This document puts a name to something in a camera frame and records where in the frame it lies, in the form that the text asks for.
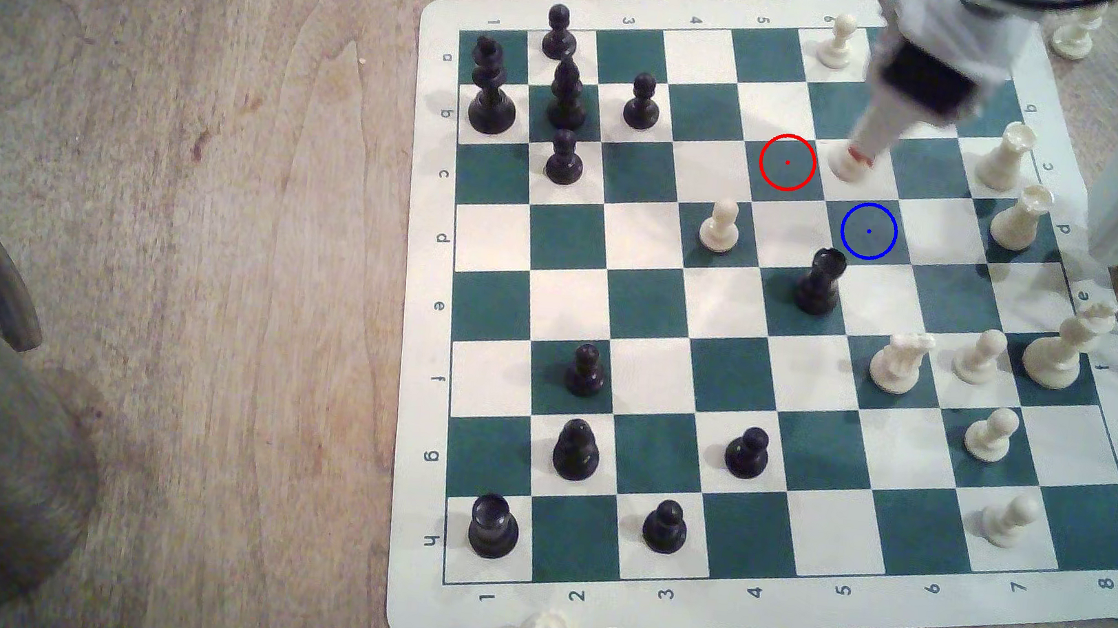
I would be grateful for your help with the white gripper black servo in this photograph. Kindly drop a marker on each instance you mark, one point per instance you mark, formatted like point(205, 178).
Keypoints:
point(882, 128)

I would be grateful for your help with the white pawn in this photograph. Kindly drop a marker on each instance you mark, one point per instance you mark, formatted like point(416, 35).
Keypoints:
point(721, 229)
point(844, 167)
point(1074, 38)
point(1007, 521)
point(990, 436)
point(979, 358)
point(838, 44)

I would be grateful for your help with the white queen piece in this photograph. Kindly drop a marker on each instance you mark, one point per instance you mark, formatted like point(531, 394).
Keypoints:
point(1058, 354)

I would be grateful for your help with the green white chess mat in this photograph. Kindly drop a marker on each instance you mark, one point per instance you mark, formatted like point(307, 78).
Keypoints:
point(648, 303)

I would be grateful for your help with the black rook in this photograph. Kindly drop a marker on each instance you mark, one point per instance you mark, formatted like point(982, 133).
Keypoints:
point(820, 284)
point(493, 529)

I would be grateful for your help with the black pawn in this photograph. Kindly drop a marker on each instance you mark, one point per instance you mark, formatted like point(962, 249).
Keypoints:
point(559, 36)
point(564, 161)
point(575, 453)
point(665, 530)
point(585, 373)
point(747, 455)
point(641, 105)

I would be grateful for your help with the black bishop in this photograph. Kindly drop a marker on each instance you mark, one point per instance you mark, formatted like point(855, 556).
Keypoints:
point(567, 99)

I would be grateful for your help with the black king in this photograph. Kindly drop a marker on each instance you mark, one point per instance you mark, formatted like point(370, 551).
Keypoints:
point(491, 99)

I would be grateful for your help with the black pawn lower left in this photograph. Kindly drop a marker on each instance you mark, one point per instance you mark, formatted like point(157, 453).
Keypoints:
point(575, 453)

